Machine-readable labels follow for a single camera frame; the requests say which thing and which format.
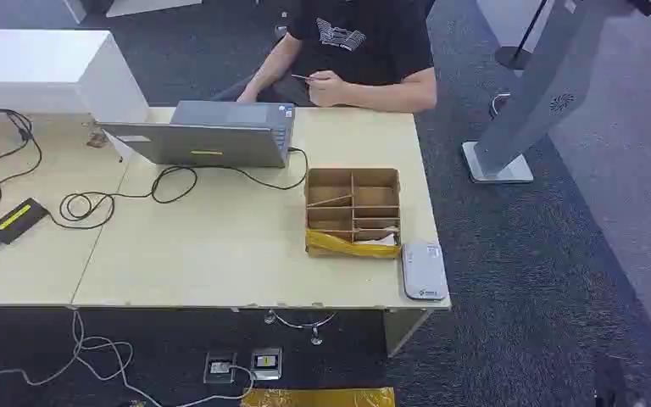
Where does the white cable loop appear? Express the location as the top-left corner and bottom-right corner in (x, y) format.
(489, 92), (513, 120)

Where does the black power adapter yellow label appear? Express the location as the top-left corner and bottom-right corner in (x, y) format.
(0, 198), (51, 246)

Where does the yellow tape strip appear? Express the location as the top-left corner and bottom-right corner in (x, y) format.
(305, 228), (402, 259)

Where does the metal hook under desk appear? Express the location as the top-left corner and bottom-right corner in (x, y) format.
(263, 309), (338, 347)

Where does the white card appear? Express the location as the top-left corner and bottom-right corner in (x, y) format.
(353, 232), (400, 248)

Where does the desk leg panel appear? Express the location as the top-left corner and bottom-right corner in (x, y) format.
(381, 309), (431, 359)

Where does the yellow floor sheet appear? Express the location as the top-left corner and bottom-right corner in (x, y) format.
(240, 387), (398, 407)

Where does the white floor cable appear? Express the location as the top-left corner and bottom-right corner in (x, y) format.
(0, 309), (257, 407)

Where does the grey laptop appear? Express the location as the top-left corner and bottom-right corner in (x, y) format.
(97, 100), (297, 169)

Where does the person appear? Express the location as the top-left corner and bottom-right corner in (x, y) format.
(213, 0), (439, 114)

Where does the person's left hand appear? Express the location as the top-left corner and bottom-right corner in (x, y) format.
(306, 70), (349, 109)

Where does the white furniture panel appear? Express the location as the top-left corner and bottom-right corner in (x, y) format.
(61, 0), (203, 24)

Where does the wooden divided card box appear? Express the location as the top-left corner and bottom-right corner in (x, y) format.
(303, 167), (403, 260)

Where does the black looped cable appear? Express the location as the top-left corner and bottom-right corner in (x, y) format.
(0, 109), (44, 236)

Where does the small brown object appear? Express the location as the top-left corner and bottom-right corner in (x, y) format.
(85, 129), (112, 150)

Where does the grey kiosk stand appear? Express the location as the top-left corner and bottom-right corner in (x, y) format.
(461, 0), (637, 186)

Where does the black laptop power cable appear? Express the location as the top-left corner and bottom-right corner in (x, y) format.
(48, 147), (309, 231)

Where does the white cabinet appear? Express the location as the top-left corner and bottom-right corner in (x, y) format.
(0, 29), (150, 125)

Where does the open floor socket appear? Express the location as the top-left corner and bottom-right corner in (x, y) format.
(203, 351), (238, 385)

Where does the white flat card reader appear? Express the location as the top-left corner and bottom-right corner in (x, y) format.
(400, 242), (449, 302)

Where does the black stanchion post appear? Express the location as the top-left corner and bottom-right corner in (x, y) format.
(493, 0), (550, 72)

